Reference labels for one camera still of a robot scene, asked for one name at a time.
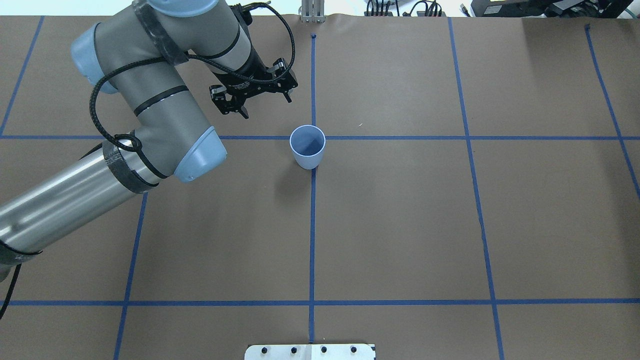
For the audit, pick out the light blue plastic cup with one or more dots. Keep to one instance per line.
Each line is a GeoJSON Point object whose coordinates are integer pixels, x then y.
{"type": "Point", "coordinates": [307, 143]}

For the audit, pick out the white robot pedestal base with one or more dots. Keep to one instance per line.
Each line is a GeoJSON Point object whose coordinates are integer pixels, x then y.
{"type": "Point", "coordinates": [322, 351]}

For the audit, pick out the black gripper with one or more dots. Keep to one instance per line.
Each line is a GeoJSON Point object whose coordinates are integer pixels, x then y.
{"type": "Point", "coordinates": [248, 84]}

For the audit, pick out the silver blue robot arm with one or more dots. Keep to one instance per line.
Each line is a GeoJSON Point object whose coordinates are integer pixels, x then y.
{"type": "Point", "coordinates": [121, 75]}

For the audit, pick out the aluminium frame post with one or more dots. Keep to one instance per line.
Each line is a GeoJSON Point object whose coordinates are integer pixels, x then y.
{"type": "Point", "coordinates": [312, 11]}

